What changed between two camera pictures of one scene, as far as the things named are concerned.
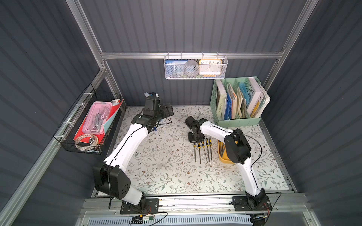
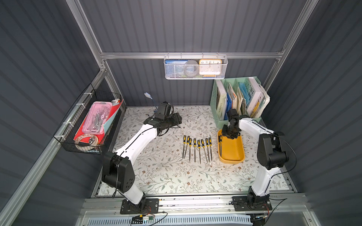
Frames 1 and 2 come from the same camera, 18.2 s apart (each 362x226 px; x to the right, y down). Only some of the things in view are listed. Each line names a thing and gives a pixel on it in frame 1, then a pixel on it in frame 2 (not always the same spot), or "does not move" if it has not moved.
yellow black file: x=210 y=144 does not move
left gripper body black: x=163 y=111 → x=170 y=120
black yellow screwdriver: x=199 y=147 does not move
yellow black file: x=207 y=145 does not move
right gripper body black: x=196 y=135 → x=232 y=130
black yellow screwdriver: x=203 y=147 does not move
